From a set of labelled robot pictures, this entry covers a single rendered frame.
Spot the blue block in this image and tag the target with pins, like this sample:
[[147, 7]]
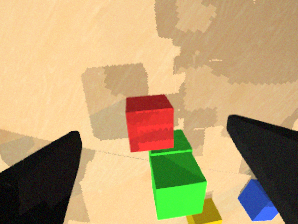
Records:
[[257, 205]]

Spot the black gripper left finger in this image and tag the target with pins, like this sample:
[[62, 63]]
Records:
[[37, 189]]

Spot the yellow block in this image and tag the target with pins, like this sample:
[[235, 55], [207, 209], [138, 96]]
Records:
[[209, 214]]

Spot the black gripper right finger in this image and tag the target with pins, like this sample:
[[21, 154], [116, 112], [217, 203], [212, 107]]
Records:
[[272, 155]]

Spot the red block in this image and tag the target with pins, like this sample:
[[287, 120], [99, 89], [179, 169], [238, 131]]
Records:
[[150, 122]]

